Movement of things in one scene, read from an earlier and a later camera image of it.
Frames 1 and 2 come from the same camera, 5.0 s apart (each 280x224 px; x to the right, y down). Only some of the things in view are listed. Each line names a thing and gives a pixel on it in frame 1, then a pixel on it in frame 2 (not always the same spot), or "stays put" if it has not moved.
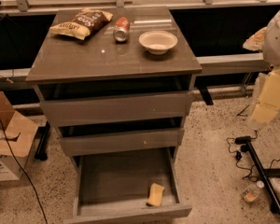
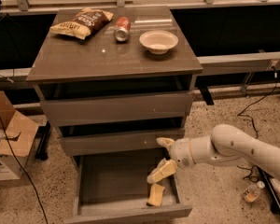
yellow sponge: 156,195 stays put
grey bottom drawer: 115,183 stays put
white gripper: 277,42 to 181,153
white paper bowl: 158,42 stays put
